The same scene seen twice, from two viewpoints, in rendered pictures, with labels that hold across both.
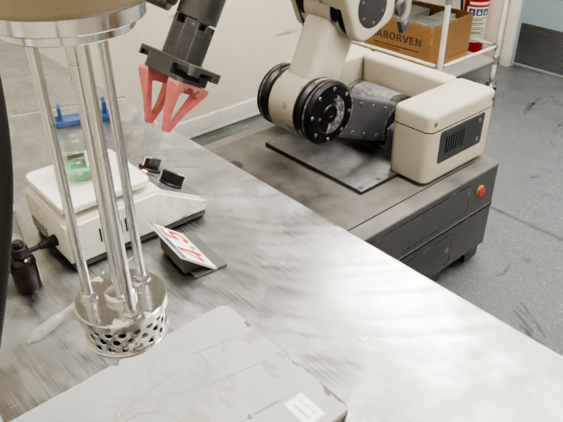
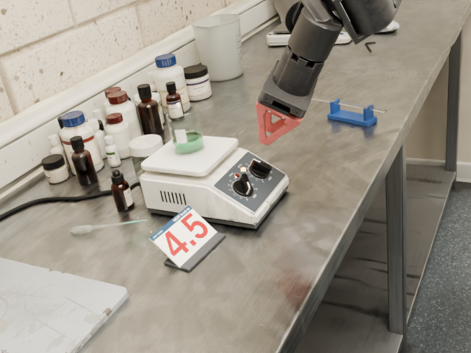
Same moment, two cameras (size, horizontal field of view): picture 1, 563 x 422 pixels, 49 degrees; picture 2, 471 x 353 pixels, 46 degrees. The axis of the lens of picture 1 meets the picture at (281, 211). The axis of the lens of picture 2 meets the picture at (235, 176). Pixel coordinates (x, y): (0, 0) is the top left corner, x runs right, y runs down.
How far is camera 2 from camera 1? 74 cm
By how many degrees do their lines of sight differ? 62
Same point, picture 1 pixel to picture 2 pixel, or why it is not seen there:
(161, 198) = (209, 192)
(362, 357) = not seen: outside the picture
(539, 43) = not seen: outside the picture
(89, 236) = (153, 192)
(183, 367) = (50, 299)
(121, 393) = (23, 284)
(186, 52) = (278, 77)
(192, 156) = (347, 183)
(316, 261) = (223, 319)
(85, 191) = (168, 160)
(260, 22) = not seen: outside the picture
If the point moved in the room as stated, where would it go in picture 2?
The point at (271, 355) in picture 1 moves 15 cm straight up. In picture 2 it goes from (71, 337) to (31, 230)
